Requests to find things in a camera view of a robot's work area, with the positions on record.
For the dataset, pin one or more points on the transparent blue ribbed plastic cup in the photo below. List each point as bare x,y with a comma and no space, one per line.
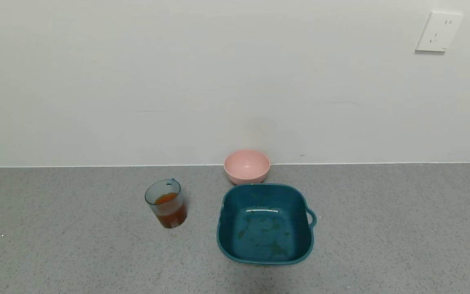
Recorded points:
165,190

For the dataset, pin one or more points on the brown liquid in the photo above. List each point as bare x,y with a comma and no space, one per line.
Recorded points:
171,215

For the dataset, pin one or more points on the pink bowl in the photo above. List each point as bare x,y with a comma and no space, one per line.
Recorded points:
246,165

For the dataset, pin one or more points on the teal square plastic basin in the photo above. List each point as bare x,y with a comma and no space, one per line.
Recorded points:
265,228

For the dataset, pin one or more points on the white wall socket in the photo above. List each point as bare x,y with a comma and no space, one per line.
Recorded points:
439,32

